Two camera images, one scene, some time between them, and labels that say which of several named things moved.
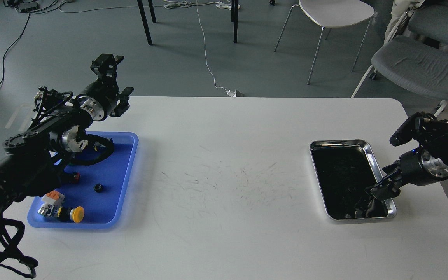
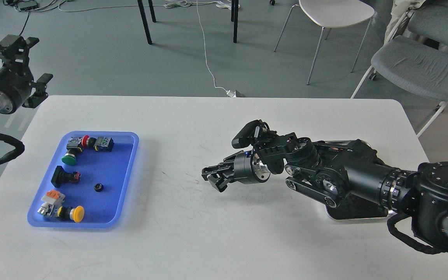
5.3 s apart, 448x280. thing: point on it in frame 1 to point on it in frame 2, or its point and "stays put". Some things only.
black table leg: (235, 20) stays put
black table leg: (152, 11) stays put
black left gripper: (100, 96) to (8, 88)
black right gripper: (416, 168) to (248, 169)
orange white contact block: (54, 197) stays put
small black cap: (98, 188) stays put
